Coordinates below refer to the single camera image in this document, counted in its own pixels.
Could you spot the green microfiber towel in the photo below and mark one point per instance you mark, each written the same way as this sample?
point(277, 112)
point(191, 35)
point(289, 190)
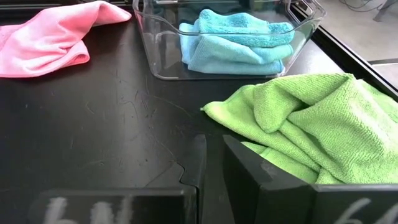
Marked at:
point(326, 124)

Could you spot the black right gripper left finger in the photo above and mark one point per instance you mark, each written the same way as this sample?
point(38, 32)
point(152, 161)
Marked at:
point(161, 205)

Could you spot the pink microfiber towel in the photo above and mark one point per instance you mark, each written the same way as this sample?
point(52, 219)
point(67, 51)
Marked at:
point(46, 43)

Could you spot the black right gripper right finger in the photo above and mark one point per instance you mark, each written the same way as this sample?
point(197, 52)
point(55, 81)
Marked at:
point(273, 202)

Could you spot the clear plastic bin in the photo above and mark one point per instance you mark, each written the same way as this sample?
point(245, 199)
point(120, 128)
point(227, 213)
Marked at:
point(158, 46)

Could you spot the light blue microfiber towel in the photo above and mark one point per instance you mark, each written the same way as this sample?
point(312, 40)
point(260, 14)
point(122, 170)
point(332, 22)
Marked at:
point(224, 59)

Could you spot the teal microfiber towel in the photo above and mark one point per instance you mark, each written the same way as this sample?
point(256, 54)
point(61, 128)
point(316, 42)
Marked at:
point(242, 29)

